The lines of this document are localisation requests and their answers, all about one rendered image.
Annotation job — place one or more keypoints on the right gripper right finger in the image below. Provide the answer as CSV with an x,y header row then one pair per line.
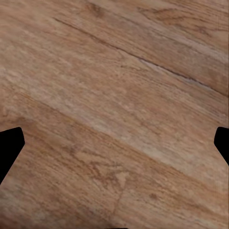
x,y
221,141

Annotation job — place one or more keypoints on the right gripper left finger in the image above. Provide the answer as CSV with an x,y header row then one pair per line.
x,y
11,144

